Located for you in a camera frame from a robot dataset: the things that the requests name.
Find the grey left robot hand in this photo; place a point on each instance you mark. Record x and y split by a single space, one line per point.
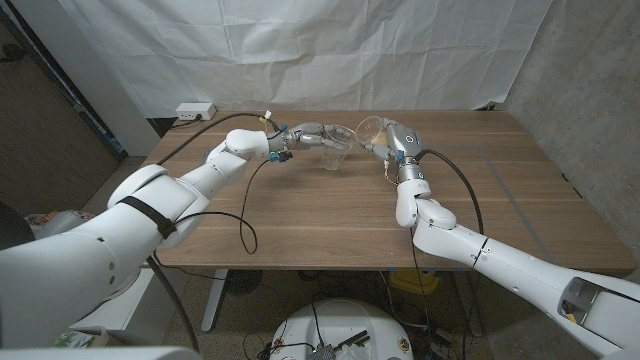
300 137

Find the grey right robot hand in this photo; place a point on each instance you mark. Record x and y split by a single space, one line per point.
405 145

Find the brown sugar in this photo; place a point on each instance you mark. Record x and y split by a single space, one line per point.
379 139

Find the clear plastic cup green logo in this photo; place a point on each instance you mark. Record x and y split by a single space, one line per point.
335 157

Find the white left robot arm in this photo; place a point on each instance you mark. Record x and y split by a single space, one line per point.
100 250

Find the white wrinkled backdrop sheet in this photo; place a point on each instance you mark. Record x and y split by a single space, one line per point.
300 50

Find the grey tape outline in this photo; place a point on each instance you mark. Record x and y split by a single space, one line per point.
500 175

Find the white power strip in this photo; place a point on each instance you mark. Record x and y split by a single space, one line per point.
195 110

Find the yellow plastic container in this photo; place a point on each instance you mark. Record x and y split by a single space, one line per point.
412 282

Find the black round floor object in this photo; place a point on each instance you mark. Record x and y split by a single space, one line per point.
242 281

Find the grey table leg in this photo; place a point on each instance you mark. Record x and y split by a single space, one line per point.
467 310

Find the white table leg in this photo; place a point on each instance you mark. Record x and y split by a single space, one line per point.
214 300

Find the white robot torso base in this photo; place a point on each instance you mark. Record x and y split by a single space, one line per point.
340 320

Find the grey bubble wrap roll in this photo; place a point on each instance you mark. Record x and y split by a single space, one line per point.
55 222

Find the person in dark clothes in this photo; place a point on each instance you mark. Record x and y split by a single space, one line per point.
10 225

